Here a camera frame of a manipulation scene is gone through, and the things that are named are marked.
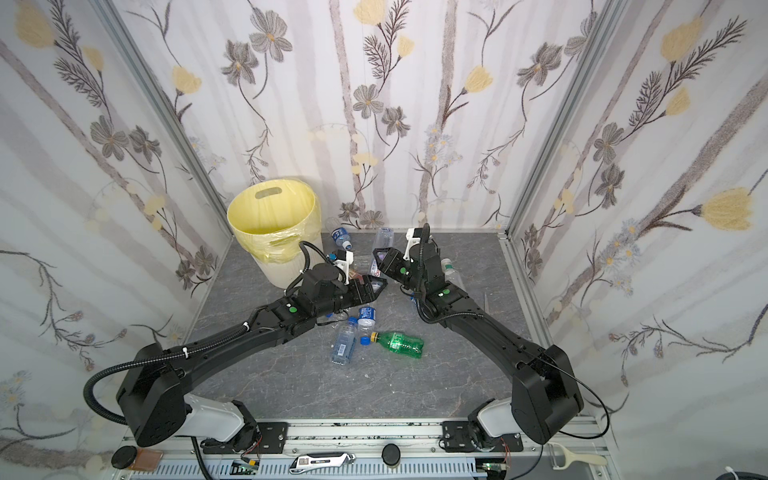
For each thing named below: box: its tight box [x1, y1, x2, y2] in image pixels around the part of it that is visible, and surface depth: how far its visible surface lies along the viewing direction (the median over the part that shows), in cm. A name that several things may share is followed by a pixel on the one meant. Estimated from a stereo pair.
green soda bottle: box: [370, 332, 425, 359], surface depth 88 cm
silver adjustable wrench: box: [289, 452, 356, 474], surface depth 72 cm
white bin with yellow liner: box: [227, 178, 322, 289], surface depth 97 cm
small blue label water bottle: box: [357, 306, 377, 335], surface depth 92 cm
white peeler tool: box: [547, 442, 607, 470], surface depth 73 cm
